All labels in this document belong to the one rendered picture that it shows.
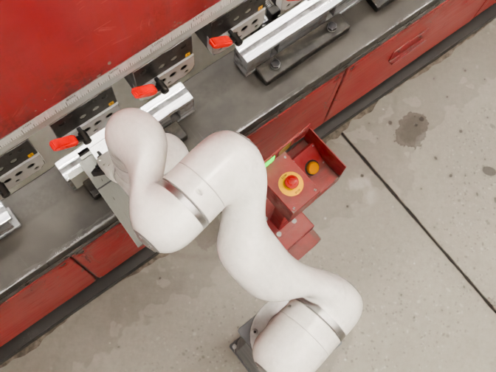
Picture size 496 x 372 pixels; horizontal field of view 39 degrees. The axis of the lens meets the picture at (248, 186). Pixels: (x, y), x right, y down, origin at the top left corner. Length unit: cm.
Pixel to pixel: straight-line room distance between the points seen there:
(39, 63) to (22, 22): 13
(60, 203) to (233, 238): 86
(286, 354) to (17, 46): 68
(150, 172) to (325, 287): 38
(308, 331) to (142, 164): 43
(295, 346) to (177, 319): 146
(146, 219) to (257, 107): 97
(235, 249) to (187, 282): 159
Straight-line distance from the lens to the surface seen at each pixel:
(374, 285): 276
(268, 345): 127
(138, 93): 148
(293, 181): 195
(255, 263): 112
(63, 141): 148
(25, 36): 116
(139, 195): 104
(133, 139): 109
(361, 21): 209
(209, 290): 269
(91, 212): 187
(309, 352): 127
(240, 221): 110
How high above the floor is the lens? 267
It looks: 75 degrees down
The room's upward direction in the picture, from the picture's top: 10 degrees clockwise
